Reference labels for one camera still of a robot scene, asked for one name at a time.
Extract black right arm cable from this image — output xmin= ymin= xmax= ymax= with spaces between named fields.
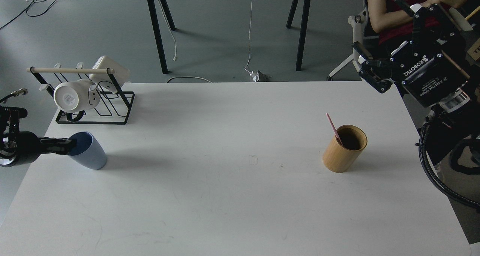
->
xmin=415 ymin=121 xmax=480 ymax=213

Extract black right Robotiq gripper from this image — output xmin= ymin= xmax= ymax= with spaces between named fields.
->
xmin=352 ymin=0 xmax=471 ymax=108

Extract black wire mug rack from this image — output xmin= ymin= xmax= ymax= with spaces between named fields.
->
xmin=27 ymin=63 xmax=135 ymax=125

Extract light blue plastic cup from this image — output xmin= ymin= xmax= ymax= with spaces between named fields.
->
xmin=67 ymin=131 xmax=108 ymax=170

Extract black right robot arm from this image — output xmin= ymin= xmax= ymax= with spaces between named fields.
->
xmin=352 ymin=0 xmax=479 ymax=175

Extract white square mug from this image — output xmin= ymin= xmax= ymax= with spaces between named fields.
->
xmin=88 ymin=55 xmax=130 ymax=94

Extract white office chair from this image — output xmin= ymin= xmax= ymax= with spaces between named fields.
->
xmin=326 ymin=0 xmax=379 ymax=81

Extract bamboo chopstick holder cup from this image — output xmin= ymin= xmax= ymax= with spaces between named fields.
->
xmin=322 ymin=125 xmax=368 ymax=173

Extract pink chopstick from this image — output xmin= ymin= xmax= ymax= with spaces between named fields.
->
xmin=325 ymin=113 xmax=343 ymax=147

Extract white hanging cable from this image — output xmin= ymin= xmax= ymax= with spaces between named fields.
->
xmin=244 ymin=0 xmax=255 ymax=74

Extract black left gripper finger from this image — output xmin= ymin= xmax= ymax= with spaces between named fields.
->
xmin=39 ymin=137 xmax=77 ymax=155

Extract white power adapter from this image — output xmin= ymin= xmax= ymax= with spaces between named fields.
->
xmin=249 ymin=70 xmax=268 ymax=83

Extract person in red shirt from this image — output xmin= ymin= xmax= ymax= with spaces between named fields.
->
xmin=355 ymin=0 xmax=480 ymax=57

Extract white round mug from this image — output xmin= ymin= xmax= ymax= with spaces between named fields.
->
xmin=53 ymin=79 xmax=100 ymax=122

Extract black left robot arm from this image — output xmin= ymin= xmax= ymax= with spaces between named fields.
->
xmin=0 ymin=88 xmax=78 ymax=167

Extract black trestle table legs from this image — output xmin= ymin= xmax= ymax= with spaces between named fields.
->
xmin=129 ymin=0 xmax=314 ymax=75

